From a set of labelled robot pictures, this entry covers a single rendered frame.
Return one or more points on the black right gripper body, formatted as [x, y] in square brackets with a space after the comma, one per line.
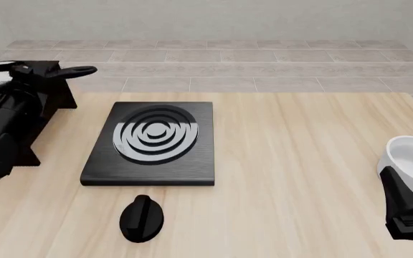
[409, 228]

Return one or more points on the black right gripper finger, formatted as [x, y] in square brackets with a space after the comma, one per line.
[402, 193]

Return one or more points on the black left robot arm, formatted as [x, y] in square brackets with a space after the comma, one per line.
[2, 118]

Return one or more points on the white bowl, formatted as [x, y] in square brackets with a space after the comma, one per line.
[412, 158]

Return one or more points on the flat black stove plate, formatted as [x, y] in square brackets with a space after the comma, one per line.
[149, 172]

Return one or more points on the round black stove knob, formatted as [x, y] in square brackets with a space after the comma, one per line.
[140, 220]

